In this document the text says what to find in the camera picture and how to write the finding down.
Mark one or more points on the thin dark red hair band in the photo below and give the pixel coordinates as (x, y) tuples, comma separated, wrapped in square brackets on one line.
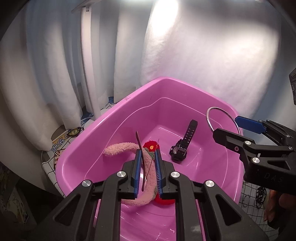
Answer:
[(148, 157)]

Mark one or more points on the person's right hand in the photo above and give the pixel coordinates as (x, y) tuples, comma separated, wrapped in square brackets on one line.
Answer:
[(280, 207)]

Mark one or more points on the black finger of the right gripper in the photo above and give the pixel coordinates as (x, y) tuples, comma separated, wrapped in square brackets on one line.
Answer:
[(232, 141)]

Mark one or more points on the black digital wristwatch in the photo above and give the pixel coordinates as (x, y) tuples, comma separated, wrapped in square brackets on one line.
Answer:
[(178, 152)]

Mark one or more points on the white grid bedsheet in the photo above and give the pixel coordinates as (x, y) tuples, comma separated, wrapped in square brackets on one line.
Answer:
[(69, 143)]

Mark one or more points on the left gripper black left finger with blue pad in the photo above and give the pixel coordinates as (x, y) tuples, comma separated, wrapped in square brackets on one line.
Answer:
[(92, 210)]

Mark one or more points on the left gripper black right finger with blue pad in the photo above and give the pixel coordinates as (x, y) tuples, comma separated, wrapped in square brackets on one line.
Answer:
[(203, 210)]

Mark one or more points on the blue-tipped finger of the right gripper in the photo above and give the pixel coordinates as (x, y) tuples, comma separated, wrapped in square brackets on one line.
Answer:
[(276, 132)]

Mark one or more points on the white curtain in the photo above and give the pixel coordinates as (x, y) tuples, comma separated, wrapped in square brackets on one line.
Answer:
[(59, 57)]

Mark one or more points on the pink plastic basin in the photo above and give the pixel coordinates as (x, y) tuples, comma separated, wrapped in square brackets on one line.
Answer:
[(175, 89)]

